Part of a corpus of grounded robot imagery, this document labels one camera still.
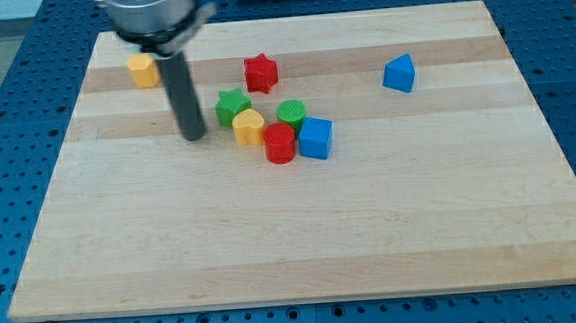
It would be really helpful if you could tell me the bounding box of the blue triangle block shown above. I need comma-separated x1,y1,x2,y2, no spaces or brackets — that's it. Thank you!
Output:
381,53,416,93

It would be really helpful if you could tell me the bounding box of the wooden board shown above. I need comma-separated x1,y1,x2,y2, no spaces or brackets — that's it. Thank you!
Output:
8,1,576,323

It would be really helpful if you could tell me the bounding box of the blue cube block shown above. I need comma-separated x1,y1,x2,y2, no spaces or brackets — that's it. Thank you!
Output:
298,117,333,160

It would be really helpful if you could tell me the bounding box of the yellow heart block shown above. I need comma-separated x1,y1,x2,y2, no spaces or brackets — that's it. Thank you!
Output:
231,109,265,146

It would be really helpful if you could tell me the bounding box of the red star block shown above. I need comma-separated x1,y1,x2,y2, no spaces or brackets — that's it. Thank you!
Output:
243,54,279,94

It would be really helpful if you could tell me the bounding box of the green star block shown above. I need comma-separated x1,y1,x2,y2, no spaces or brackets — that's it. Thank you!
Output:
215,87,252,127

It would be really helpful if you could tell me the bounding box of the red cylinder block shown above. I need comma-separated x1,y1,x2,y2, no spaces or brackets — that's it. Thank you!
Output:
263,122,296,164

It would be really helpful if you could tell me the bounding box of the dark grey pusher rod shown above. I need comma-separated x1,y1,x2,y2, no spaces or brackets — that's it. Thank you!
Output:
158,52,207,141

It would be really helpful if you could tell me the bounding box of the yellow pentagon block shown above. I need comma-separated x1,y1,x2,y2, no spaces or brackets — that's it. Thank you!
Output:
126,53,161,88

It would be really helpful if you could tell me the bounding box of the green cylinder block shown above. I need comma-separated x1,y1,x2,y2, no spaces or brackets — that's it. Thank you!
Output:
276,99,307,136

